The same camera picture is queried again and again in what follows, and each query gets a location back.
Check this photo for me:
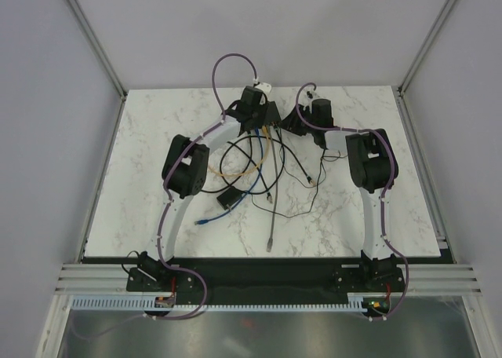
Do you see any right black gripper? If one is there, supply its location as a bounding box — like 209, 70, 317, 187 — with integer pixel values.
277, 104, 318, 137

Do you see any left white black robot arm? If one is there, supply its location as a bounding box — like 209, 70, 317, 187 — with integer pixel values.
126, 81, 278, 292

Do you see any black power adapter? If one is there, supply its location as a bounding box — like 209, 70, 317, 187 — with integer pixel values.
216, 186, 243, 210

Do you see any grey ethernet cable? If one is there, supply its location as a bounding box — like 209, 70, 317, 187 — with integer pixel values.
265, 128, 280, 254

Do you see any thin black adapter wire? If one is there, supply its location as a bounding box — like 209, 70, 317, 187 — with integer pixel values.
250, 137, 350, 217

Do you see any right aluminium frame post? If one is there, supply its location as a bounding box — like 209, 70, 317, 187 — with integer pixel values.
395, 0, 460, 98

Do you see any blue ethernet cable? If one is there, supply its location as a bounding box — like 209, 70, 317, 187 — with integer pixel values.
195, 129, 264, 226

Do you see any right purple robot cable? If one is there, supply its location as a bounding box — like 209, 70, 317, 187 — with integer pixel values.
294, 82, 411, 323

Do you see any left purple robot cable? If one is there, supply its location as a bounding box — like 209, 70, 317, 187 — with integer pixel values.
70, 53, 260, 339

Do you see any black ethernet cable long loop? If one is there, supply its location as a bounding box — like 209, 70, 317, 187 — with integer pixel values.
215, 133, 267, 192

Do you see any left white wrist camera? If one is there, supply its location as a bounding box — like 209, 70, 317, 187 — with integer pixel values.
253, 80, 272, 97

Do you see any aluminium frame post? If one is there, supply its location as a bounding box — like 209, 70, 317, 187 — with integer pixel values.
64, 0, 128, 101
395, 0, 460, 98

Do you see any black ethernet cable port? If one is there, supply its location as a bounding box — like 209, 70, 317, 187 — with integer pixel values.
250, 126, 317, 206

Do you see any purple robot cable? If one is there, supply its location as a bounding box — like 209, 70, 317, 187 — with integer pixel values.
70, 53, 260, 339
294, 82, 411, 323

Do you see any yellow ethernet cable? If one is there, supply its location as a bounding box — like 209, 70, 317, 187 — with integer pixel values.
209, 125, 271, 178

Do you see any white slotted cable duct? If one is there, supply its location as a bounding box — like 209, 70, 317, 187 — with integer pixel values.
70, 293, 393, 312

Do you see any black network switch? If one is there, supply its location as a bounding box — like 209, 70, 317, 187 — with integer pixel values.
270, 110, 282, 125

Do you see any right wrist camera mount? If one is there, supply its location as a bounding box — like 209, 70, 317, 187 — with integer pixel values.
306, 86, 317, 100

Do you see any left aluminium frame post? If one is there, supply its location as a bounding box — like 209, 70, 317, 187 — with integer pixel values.
64, 0, 128, 101

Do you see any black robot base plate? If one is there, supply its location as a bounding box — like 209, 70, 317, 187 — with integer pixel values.
125, 257, 405, 306

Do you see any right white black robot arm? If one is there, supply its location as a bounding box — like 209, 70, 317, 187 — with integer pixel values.
281, 98, 406, 291

